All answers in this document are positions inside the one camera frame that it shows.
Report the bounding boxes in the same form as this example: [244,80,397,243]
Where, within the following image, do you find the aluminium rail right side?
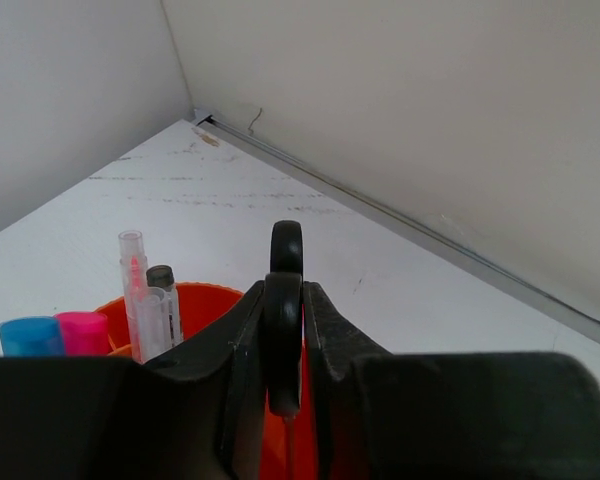
[191,107,600,344]

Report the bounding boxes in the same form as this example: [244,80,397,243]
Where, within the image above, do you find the green gel pen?
[134,287,171,363]

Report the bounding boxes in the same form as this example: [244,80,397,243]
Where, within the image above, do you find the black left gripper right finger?
[304,282,600,479]

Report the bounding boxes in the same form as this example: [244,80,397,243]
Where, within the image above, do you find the pink white pen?
[118,230,148,363]

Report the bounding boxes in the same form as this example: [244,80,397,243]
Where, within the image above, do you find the black pen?
[146,265,184,347]

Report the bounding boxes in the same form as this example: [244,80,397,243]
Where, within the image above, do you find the blue cap black highlighter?
[0,316,66,357]

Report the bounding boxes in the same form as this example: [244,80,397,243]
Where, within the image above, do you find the orange round desk organizer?
[96,282,318,479]

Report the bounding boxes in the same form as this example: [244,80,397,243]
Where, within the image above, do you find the pink cap black highlighter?
[55,311,110,356]

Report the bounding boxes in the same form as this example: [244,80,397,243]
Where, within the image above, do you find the black handled scissors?
[260,220,303,479]

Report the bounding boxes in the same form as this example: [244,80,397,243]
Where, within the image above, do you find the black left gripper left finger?
[0,282,264,479]

